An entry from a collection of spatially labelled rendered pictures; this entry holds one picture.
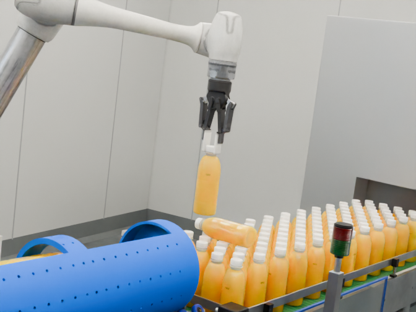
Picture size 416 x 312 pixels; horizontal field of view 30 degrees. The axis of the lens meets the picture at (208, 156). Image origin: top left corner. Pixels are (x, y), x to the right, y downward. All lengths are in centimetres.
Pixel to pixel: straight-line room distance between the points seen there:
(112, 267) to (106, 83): 469
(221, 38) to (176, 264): 71
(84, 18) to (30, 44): 25
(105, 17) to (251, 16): 463
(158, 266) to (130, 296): 13
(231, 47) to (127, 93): 456
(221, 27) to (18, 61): 66
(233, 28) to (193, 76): 479
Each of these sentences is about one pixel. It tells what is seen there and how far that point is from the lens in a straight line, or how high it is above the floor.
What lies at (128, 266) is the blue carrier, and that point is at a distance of 209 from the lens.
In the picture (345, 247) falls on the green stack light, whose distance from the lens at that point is 254.
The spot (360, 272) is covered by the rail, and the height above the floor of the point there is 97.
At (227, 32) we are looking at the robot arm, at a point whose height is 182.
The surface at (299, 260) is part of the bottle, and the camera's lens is 277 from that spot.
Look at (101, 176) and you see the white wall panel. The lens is 683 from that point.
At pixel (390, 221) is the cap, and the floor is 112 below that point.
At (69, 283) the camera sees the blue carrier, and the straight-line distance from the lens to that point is 194.
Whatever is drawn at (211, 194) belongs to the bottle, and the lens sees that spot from 248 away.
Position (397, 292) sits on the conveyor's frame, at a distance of 350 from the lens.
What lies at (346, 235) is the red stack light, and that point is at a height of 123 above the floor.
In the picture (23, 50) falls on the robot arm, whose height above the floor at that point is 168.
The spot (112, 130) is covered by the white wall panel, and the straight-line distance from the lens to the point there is 684.
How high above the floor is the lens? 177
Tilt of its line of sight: 8 degrees down
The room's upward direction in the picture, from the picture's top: 7 degrees clockwise
